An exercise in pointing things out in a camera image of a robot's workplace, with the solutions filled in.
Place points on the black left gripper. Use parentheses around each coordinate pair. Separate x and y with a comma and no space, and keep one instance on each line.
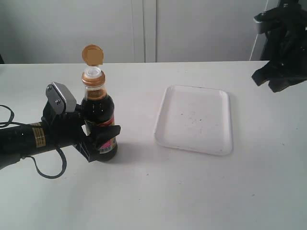
(67,130)

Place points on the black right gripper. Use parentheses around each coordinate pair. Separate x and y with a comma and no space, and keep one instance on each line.
(290,59)

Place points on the dark post at right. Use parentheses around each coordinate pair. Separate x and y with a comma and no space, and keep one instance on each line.
(271,44)

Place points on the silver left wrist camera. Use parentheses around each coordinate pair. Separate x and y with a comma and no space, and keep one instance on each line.
(60,98)

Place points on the white foam tray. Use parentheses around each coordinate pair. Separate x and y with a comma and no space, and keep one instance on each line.
(195,119)

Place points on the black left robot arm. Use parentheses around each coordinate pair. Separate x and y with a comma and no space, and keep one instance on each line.
(19,141)

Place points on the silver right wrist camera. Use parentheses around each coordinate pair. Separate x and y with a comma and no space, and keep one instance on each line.
(263,27)

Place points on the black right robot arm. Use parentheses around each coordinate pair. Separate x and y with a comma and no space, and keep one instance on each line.
(287,10)

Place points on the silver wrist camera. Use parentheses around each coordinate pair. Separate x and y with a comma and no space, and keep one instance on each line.
(263,27)
(60,98)

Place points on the dark soy sauce bottle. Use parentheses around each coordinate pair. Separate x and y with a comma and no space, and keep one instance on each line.
(97,106)

